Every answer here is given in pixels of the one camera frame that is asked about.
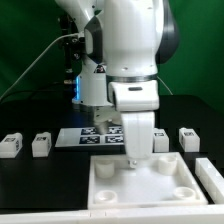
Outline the white obstacle fixture right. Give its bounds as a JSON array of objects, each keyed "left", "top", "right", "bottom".
[{"left": 195, "top": 158, "right": 224, "bottom": 204}]

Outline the black camera stand pole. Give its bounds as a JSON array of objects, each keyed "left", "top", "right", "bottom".
[{"left": 58, "top": 13, "right": 82, "bottom": 95}]

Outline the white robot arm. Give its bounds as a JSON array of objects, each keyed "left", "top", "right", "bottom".
[{"left": 55, "top": 0, "right": 179, "bottom": 168}]

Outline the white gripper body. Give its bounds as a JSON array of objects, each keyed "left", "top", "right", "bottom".
[{"left": 121, "top": 112, "right": 155, "bottom": 160}]

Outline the white tag sheet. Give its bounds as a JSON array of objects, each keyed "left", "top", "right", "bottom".
[{"left": 56, "top": 126, "right": 123, "bottom": 148}]

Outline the white camera cable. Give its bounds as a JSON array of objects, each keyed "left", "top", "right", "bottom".
[{"left": 0, "top": 32, "right": 80, "bottom": 101}]

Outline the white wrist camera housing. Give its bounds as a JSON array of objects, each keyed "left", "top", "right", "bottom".
[{"left": 108, "top": 80, "right": 159, "bottom": 112}]

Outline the black cable on table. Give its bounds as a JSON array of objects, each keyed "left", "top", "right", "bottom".
[{"left": 0, "top": 81, "right": 75, "bottom": 105}]

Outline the black camera on stand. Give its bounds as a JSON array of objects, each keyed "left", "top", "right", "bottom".
[{"left": 78, "top": 32, "right": 86, "bottom": 47}]

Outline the white square tabletop part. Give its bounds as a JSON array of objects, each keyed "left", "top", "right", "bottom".
[{"left": 87, "top": 152, "right": 208, "bottom": 209}]

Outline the white front edge strip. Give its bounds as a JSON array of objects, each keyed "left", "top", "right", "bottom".
[{"left": 0, "top": 205, "right": 224, "bottom": 224}]

